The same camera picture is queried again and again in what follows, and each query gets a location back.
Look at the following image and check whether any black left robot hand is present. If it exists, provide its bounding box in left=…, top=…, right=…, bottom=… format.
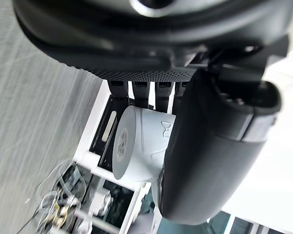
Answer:
left=12, top=0, right=293, bottom=219

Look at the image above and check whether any white paper cup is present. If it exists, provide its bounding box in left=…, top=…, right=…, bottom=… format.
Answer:
left=112, top=105, right=177, bottom=182

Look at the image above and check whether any black panel with white label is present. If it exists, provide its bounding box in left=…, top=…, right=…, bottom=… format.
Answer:
left=88, top=95, right=157, bottom=173

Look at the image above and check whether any white open shelf unit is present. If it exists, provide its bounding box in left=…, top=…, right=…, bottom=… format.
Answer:
left=72, top=79, right=293, bottom=234

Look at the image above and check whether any tangled clear cable bundle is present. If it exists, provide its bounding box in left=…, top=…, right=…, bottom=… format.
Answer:
left=18, top=159, right=93, bottom=234

